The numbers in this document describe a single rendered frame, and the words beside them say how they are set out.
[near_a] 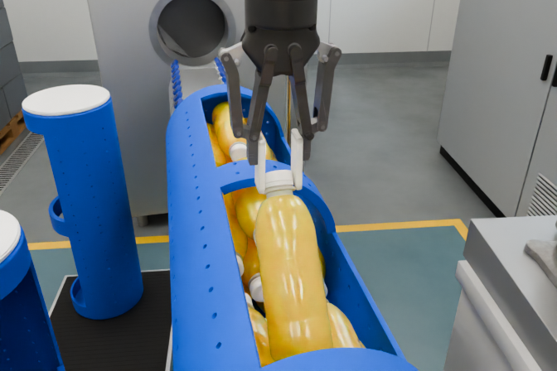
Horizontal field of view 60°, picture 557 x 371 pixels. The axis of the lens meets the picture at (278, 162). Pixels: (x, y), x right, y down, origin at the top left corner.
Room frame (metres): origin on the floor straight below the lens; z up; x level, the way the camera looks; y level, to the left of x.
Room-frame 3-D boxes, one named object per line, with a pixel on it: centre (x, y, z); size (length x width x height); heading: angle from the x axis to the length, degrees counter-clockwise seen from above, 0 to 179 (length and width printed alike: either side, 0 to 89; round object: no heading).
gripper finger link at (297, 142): (0.52, -0.02, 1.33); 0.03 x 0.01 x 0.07; 12
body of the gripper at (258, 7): (0.52, 0.00, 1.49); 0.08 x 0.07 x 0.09; 102
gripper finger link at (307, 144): (0.53, -0.04, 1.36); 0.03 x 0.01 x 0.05; 102
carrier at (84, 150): (1.56, 0.72, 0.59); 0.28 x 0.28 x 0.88
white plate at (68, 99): (1.56, 0.72, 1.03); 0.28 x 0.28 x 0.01
